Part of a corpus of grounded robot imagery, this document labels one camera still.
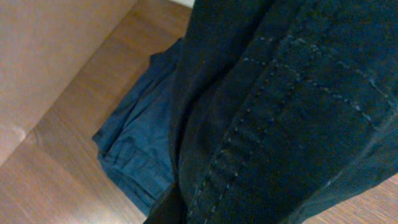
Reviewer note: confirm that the black shorts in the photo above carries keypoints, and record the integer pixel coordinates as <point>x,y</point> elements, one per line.
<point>281,109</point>

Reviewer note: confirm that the folded navy blue garment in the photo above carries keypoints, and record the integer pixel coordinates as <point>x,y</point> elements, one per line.
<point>133,143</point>

